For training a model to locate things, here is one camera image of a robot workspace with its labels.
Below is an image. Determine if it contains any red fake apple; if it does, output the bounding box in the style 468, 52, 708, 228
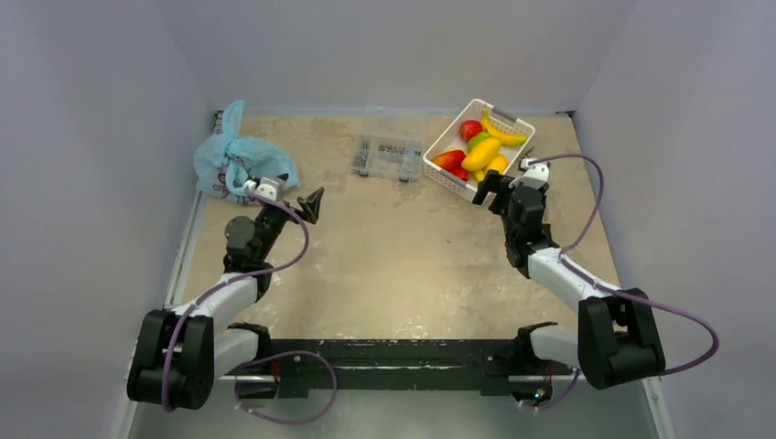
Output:
458, 119, 483, 143

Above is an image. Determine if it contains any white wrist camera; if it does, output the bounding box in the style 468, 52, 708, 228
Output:
242, 177, 286, 202
509, 157, 550, 190

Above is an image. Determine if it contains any small yellow fake mango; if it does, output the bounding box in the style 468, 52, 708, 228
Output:
482, 154, 509, 176

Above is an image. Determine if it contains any light blue plastic bag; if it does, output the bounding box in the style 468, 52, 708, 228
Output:
193, 100, 300, 206

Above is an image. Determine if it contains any large yellow fake mango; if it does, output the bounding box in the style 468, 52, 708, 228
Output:
461, 137, 501, 172

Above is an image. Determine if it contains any white plastic basket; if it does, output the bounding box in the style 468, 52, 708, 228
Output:
423, 99, 536, 202

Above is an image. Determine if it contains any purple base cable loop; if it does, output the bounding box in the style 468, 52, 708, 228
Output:
233, 349, 339, 426

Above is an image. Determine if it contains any black metal base rail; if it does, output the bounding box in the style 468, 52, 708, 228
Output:
215, 337, 574, 402

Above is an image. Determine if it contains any green fake mango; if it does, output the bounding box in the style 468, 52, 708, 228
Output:
467, 131, 490, 154

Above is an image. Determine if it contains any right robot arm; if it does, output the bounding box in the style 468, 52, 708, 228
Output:
473, 171, 666, 390

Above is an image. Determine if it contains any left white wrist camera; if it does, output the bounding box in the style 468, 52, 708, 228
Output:
242, 177, 286, 202

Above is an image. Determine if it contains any red orange fake mango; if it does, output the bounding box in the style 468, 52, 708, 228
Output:
432, 149, 466, 171

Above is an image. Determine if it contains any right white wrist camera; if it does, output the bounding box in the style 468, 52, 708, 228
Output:
509, 157, 550, 190

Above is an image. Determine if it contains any red fake strawberry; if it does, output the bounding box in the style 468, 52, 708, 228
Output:
449, 167, 470, 182

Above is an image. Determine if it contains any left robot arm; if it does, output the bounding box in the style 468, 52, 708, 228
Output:
126, 183, 325, 412

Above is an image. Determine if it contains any clear plastic screw box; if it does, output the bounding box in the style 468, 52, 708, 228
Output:
350, 134, 424, 182

